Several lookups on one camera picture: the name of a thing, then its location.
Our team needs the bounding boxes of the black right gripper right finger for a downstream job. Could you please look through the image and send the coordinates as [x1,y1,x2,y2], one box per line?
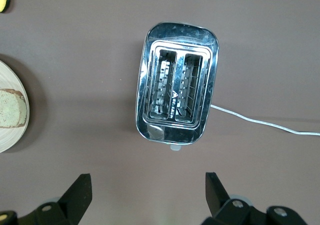
[202,171,307,225]

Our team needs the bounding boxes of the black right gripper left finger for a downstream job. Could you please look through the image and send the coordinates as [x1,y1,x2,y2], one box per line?
[17,173,93,225]

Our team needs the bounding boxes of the brown toast slice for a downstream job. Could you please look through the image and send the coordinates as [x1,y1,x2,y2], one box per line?
[0,88,28,129]

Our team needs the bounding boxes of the round wooden plate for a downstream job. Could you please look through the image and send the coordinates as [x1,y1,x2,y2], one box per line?
[0,59,30,154]

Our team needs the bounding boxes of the brown table cover mat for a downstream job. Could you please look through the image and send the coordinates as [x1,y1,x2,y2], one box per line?
[0,0,320,225]

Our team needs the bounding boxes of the chrome and cream toaster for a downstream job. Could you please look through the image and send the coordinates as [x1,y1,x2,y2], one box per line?
[135,21,220,152]

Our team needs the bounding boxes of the white toaster power cord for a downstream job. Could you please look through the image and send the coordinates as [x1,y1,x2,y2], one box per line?
[210,104,320,137]

